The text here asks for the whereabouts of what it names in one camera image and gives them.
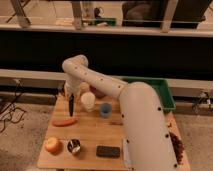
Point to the red grapes bunch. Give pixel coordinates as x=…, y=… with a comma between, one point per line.
x=178, y=147

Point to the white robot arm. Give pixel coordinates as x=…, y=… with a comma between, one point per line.
x=147, y=136

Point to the white cup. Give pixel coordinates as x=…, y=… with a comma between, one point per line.
x=88, y=101

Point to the green tray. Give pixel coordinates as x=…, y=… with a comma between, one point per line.
x=161, y=87

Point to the red bowl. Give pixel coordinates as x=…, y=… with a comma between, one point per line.
x=61, y=90

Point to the green object on shelf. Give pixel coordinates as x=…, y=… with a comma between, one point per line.
x=105, y=21

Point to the orange carrot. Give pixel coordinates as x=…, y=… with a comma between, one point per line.
x=64, y=123

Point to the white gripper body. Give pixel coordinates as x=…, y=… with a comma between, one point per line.
x=72, y=86

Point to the black sponge block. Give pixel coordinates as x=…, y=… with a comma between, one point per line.
x=108, y=151

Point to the blue cup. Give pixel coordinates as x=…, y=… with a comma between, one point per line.
x=105, y=110

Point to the grey blue cloth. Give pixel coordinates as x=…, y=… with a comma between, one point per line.
x=126, y=157

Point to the apple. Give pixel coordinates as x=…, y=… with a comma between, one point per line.
x=53, y=145

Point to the purple bowl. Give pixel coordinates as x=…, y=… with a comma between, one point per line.
x=98, y=94

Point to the small metal cup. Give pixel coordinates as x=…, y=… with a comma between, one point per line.
x=74, y=146

